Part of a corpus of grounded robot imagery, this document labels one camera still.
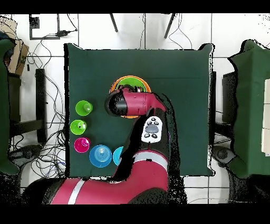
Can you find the green-clothed side table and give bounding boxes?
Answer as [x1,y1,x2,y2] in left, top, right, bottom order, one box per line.
[227,40,270,178]
[0,39,21,175]

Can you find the white boxes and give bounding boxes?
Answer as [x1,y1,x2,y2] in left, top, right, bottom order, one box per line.
[261,78,270,156]

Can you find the black bench frame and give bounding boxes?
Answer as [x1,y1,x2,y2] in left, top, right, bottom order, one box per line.
[8,68,47,144]

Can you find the black tripod leg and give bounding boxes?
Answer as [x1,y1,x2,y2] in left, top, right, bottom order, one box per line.
[163,13,177,39]
[109,13,119,33]

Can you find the large orange plastic bowl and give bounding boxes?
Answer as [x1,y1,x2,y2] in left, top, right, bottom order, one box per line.
[109,75,152,119]

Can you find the black stand base with knob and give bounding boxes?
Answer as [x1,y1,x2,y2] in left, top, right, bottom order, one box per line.
[9,144,43,163]

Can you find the translucent blue plastic bowl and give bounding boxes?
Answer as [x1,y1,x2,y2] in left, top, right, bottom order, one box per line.
[89,144,113,168]

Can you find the brown cardboard box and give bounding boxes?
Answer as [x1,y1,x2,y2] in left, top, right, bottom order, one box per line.
[0,16,30,76]

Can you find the dark green table cloth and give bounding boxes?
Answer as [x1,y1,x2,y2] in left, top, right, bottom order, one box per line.
[64,43,215,178]

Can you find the black power adapter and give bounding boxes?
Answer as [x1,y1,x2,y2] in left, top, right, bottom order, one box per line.
[56,30,78,37]

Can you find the black square floor frame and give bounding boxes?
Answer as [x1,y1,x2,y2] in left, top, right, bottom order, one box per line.
[28,14,61,40]

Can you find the green plastic cup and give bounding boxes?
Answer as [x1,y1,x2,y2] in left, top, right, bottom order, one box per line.
[75,100,93,117]
[70,119,88,135]

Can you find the red plastic cup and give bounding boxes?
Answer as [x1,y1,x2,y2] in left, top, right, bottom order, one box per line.
[73,137,91,153]

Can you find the ribbed cyan plastic bowl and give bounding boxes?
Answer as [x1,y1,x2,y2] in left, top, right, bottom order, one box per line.
[112,146,124,167]

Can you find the green plastic bowl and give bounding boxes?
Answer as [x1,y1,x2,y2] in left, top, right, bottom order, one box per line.
[115,77,149,94]

